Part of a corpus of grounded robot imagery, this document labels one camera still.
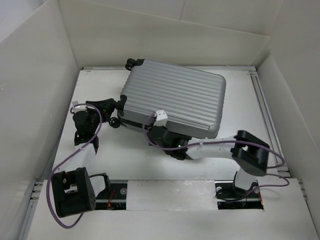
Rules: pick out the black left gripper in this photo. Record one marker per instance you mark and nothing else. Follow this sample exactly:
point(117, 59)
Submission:
point(106, 108)

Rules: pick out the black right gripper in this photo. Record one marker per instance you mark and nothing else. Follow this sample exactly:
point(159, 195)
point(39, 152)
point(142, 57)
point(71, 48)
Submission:
point(150, 128)

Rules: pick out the grey hard-shell suitcase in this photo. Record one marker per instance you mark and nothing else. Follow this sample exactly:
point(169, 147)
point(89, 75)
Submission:
point(192, 99)

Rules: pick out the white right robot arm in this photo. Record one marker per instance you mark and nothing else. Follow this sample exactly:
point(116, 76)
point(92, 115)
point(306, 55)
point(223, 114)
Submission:
point(248, 151)

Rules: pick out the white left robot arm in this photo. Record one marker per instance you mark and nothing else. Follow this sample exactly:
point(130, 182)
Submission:
point(75, 189)

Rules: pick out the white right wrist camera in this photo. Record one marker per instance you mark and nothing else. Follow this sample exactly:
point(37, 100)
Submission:
point(160, 118)

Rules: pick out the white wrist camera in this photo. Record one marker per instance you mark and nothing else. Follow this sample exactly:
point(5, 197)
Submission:
point(160, 118)
point(77, 107)

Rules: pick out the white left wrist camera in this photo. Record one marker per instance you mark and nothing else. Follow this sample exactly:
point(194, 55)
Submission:
point(77, 107)

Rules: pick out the aluminium rail frame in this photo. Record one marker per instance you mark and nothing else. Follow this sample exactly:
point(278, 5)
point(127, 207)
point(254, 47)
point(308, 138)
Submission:
point(181, 203)

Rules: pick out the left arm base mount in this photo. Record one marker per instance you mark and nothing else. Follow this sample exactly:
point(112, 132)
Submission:
point(111, 200)

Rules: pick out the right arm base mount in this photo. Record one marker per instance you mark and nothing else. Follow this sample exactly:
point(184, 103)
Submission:
point(230, 197)

